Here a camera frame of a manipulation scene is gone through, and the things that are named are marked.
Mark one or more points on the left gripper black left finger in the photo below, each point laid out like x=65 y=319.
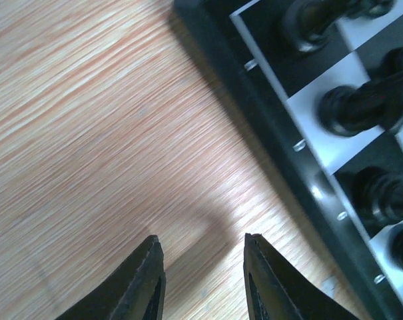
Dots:
x=134 y=290

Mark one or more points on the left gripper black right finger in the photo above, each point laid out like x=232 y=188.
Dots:
x=277 y=290

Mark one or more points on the black white chess board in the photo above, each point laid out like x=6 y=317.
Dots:
x=278 y=90

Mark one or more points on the black bishop chess piece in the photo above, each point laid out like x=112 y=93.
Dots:
x=378 y=196

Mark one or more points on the black knight chess piece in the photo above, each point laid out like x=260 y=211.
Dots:
x=347 y=111

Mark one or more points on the black pawn chess piece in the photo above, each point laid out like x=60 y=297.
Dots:
x=392 y=62

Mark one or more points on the black rook chess piece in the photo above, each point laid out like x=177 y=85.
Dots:
x=305 y=24

